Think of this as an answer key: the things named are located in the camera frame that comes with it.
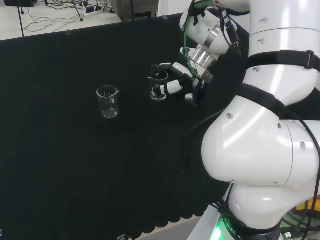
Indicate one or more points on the clear tape piece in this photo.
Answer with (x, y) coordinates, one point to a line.
(68, 32)
(165, 17)
(2, 232)
(121, 237)

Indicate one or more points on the grey cabinet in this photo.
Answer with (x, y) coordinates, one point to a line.
(135, 8)

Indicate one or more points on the black stand pole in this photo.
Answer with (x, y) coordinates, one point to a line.
(21, 20)

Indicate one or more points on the black cloth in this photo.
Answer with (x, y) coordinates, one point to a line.
(75, 162)

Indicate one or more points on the black box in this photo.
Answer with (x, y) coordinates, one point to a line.
(21, 2)

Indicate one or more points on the yellow stop button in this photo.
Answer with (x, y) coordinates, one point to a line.
(301, 207)

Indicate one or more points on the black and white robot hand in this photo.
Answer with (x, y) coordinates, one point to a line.
(178, 70)

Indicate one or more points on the white power strip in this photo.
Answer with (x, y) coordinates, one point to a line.
(90, 11)

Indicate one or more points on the clear glass beaker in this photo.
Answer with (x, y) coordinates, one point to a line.
(108, 112)
(160, 98)

